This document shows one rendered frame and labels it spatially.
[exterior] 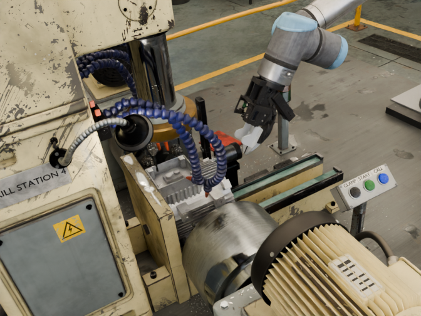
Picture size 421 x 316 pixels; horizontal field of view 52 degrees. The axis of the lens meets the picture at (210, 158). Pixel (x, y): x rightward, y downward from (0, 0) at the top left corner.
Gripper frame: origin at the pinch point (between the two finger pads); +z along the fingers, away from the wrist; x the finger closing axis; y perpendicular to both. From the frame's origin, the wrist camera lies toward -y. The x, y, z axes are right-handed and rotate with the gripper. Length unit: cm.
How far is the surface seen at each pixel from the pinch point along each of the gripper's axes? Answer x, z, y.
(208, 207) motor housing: 2.3, 17.8, 7.2
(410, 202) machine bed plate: 15, 5, -64
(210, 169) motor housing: -5.0, 9.8, 5.7
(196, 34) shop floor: -367, 25, -190
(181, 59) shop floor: -317, 46, -153
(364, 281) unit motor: 59, -9, 25
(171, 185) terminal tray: -1.1, 13.4, 19.2
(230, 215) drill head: 19.5, 8.3, 15.1
